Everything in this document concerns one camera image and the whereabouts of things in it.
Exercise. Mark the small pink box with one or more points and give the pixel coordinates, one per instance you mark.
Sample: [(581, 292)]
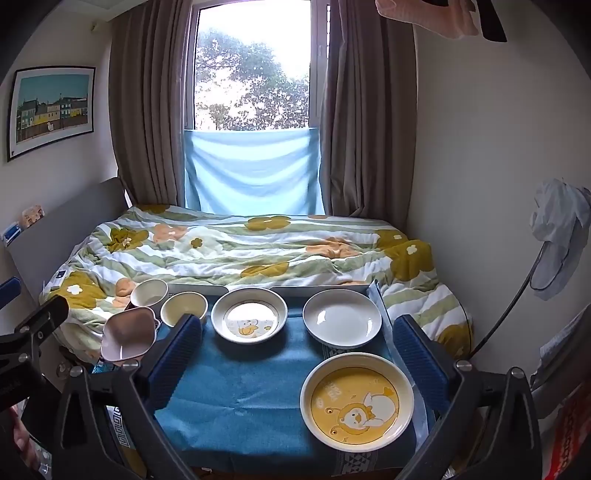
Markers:
[(33, 215)]

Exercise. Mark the yellow duck print plate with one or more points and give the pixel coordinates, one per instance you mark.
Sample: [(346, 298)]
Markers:
[(355, 406)]

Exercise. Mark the brown curtain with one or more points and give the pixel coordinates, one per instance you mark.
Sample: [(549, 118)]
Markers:
[(147, 115), (369, 115)]

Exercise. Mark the plain white plate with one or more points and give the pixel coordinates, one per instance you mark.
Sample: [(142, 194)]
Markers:
[(341, 318)]

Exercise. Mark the white hanging cloth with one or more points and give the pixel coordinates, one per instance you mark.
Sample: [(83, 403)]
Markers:
[(558, 230)]

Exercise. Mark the grey headboard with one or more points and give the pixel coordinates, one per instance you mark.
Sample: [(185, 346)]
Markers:
[(69, 230)]

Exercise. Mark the grey fabric item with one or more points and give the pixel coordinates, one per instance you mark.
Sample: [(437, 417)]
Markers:
[(558, 350)]

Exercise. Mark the white ribbed cup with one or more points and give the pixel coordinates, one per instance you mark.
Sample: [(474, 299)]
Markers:
[(147, 293)]

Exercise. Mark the red printed bag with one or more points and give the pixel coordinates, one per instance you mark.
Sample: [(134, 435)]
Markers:
[(570, 434)]

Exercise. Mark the white duck print plate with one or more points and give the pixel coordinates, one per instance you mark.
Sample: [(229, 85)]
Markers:
[(249, 316)]

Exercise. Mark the pink hanging cloth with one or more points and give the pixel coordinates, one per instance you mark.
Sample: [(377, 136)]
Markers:
[(443, 16)]

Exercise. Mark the pink square bowl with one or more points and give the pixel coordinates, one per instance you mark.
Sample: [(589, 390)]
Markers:
[(131, 332)]

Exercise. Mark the floral blanket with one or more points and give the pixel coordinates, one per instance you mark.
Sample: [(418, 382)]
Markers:
[(258, 249)]

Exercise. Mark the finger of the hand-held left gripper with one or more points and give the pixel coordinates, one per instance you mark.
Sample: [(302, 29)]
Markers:
[(44, 318), (9, 290)]

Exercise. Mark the person's left hand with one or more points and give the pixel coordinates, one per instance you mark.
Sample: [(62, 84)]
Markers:
[(21, 438)]

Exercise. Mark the framed wall poster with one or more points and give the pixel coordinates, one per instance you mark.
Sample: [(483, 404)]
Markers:
[(51, 110)]

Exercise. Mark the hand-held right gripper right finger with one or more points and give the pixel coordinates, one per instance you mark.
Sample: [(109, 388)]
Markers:
[(418, 360)]

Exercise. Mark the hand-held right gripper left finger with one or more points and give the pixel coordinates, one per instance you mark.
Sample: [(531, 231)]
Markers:
[(178, 360)]

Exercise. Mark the key pattern bordered cloth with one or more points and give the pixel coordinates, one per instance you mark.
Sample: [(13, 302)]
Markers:
[(121, 427)]

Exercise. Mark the light blue window cloth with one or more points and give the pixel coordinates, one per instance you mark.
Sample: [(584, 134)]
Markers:
[(254, 170)]

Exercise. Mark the small blue box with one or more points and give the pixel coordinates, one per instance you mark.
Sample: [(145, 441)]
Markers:
[(11, 233)]

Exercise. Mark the window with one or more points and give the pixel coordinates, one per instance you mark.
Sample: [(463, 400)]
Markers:
[(249, 69)]

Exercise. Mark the black curved rod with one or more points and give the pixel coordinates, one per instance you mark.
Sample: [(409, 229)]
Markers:
[(521, 286)]

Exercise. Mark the cream round bowl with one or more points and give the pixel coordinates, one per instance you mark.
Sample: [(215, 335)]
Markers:
[(182, 309)]

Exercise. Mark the blue tablecloth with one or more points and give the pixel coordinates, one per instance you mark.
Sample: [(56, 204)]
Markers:
[(249, 387)]

